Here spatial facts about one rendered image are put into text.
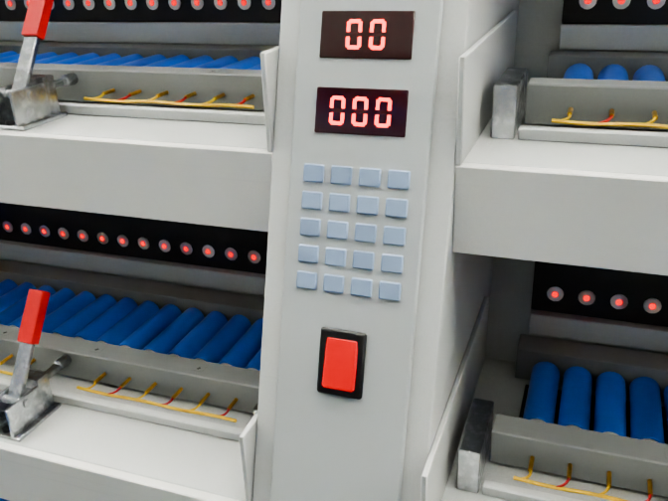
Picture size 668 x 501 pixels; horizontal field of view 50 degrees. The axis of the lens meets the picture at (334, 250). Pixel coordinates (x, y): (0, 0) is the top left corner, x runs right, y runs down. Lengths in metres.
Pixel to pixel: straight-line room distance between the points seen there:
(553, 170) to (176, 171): 0.20
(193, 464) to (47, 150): 0.20
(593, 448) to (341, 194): 0.20
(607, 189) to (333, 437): 0.18
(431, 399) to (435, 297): 0.05
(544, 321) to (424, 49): 0.24
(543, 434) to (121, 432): 0.26
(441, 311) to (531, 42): 0.26
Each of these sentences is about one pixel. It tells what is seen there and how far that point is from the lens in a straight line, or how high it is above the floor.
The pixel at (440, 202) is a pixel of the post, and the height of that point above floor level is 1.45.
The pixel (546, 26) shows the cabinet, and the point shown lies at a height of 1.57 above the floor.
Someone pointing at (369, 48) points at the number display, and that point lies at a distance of 0.35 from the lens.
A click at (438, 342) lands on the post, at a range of 0.35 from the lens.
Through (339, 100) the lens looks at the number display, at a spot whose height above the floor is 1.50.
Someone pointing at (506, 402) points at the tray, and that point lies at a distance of 0.49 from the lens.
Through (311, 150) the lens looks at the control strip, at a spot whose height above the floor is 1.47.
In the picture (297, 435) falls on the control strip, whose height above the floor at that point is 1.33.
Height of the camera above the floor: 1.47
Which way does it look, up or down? 7 degrees down
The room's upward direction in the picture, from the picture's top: 4 degrees clockwise
